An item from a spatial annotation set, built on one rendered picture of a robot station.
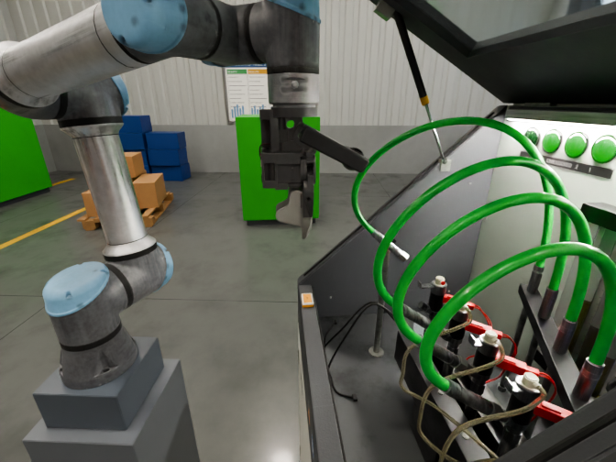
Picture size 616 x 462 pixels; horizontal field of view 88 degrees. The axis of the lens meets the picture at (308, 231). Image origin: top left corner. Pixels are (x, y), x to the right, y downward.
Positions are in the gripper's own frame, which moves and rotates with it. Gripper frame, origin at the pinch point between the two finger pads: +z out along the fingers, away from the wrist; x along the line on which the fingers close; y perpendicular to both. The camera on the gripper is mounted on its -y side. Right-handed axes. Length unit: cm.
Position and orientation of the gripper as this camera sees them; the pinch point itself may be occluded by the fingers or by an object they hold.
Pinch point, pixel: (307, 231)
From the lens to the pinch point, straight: 55.1
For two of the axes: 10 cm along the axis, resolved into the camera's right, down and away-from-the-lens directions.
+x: 0.9, 3.7, -9.2
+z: 0.0, 9.3, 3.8
